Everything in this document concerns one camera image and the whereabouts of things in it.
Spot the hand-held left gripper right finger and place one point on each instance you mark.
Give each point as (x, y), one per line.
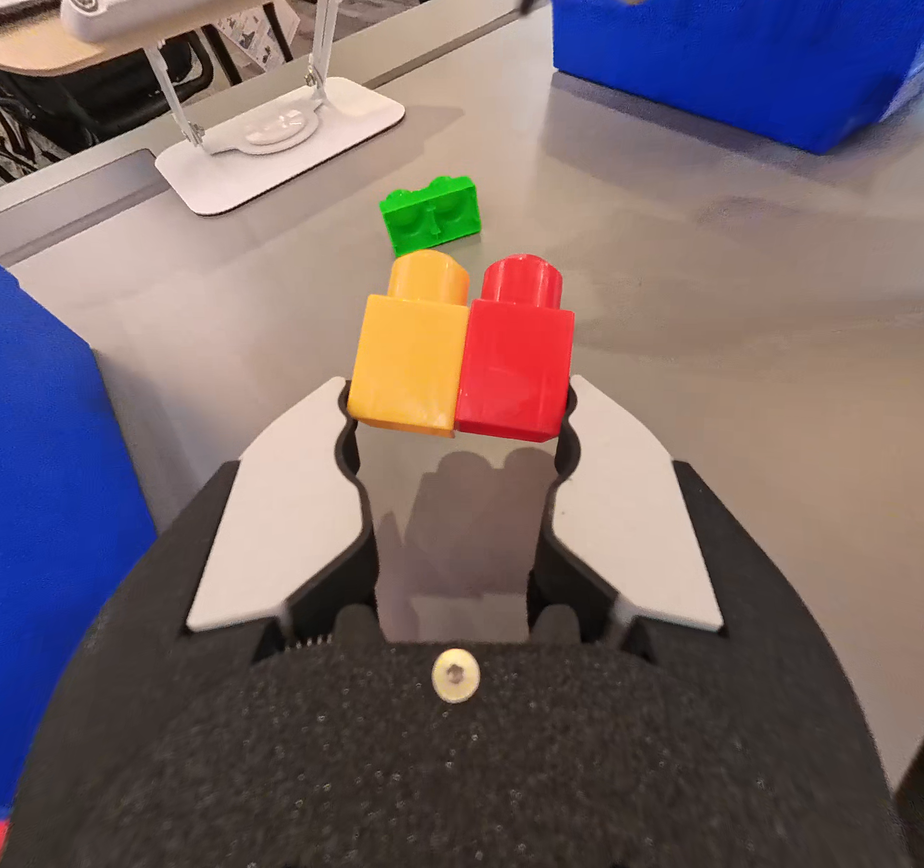
(635, 521)

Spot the green two-stud block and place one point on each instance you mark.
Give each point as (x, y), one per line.
(433, 214)

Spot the red one-stud block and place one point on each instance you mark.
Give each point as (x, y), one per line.
(516, 370)

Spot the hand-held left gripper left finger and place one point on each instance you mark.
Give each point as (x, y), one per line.
(281, 521)

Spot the grey desk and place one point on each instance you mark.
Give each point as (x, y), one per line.
(722, 305)

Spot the blue plastic bin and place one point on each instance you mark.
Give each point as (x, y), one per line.
(58, 521)
(722, 73)

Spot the yellow one-stud block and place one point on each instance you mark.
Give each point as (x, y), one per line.
(408, 362)

